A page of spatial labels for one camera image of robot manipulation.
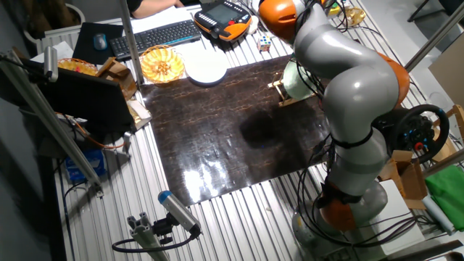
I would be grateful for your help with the pale green round dish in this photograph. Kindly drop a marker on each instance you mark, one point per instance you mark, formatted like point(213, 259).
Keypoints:
point(293, 83)

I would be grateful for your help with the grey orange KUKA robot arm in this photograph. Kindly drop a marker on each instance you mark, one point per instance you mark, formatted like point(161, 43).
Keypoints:
point(359, 90)

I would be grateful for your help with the white robot base platform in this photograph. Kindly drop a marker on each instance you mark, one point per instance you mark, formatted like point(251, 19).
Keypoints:
point(398, 210)

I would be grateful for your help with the person's bare forearm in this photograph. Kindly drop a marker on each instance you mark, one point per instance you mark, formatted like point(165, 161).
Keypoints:
point(152, 7)

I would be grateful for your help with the wooden dish rack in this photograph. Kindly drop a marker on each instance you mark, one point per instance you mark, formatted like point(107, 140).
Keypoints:
point(282, 98)

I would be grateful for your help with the small amber glass dish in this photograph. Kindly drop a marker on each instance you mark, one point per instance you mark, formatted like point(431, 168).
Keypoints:
point(356, 16)

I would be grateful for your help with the dark marble pattern mat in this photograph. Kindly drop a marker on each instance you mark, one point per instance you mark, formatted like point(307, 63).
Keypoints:
point(203, 145)

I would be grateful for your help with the white round plate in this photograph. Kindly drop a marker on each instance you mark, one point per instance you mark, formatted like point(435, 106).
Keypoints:
point(206, 67)

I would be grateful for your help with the Rubik's cube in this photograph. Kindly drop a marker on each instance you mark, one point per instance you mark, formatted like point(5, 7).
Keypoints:
point(264, 43)

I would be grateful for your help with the white yellow packet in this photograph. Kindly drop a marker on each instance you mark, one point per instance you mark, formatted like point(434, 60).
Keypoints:
point(139, 112)

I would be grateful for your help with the amber glass ribbed bowl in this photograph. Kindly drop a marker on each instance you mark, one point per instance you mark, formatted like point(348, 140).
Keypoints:
point(162, 65)

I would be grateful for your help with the white egg shaped object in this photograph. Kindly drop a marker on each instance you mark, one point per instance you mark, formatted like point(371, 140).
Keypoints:
point(253, 24)

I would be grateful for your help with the black orange teach pendant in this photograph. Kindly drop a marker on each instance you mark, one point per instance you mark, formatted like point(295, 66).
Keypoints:
point(221, 18)

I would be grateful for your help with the black computer keyboard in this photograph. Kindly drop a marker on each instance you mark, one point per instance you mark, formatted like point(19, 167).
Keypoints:
point(156, 38)

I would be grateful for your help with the black laptop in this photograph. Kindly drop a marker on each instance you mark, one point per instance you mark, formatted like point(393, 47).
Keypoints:
point(87, 98)

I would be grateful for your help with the blue tissue pack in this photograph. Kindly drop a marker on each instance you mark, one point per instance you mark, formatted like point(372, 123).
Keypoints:
point(85, 166)

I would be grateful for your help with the yellow green button box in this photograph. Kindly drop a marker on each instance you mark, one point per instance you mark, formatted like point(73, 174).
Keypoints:
point(334, 10)

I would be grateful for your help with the grey blue computer mouse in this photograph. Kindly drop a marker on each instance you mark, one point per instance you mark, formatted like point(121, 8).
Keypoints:
point(100, 41)

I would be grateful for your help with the orange wicker basket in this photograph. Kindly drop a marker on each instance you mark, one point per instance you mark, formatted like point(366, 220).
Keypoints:
point(76, 66)

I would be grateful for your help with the black mouse pad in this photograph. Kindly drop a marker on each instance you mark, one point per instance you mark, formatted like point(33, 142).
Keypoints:
point(84, 45)

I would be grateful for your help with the brown cardboard box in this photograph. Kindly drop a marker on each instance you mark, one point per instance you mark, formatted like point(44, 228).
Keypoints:
point(411, 181)

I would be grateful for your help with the white paper sheet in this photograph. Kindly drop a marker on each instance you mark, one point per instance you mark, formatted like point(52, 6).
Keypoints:
point(63, 49)

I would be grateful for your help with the white round chair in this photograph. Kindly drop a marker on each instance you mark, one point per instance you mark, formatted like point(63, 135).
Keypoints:
point(54, 32)

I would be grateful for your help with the black racing steering wheel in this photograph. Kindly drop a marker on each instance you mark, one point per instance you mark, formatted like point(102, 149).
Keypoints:
point(440, 141)

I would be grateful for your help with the white paper roll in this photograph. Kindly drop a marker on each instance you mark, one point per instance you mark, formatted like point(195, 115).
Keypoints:
point(438, 215)

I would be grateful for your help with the beige board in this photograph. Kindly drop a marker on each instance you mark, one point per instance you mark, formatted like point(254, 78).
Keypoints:
point(449, 72)

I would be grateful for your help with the green cloth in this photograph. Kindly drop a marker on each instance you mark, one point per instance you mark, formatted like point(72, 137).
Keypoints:
point(447, 195)

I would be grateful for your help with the wooden chair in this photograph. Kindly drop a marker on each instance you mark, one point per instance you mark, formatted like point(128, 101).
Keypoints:
point(457, 116)

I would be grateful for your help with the black office chair base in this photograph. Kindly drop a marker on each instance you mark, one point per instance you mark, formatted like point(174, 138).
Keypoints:
point(427, 9)

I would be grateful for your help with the silver camera with blue cap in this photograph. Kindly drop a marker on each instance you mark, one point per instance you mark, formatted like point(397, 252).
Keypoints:
point(177, 210)

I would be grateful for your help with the aluminium frame post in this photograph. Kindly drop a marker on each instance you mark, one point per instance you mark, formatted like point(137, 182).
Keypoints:
point(131, 43)

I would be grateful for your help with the grey aluminium profile bracket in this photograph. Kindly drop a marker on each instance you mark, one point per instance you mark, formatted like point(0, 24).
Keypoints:
point(145, 235)

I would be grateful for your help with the slanted aluminium frame beam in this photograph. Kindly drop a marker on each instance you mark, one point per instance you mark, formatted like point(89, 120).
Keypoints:
point(47, 116)

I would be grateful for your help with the silver camera on beam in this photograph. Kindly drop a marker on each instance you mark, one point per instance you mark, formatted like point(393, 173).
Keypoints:
point(50, 63)

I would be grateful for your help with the slanted silver frame pole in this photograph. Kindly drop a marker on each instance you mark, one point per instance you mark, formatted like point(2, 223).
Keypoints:
point(435, 36)

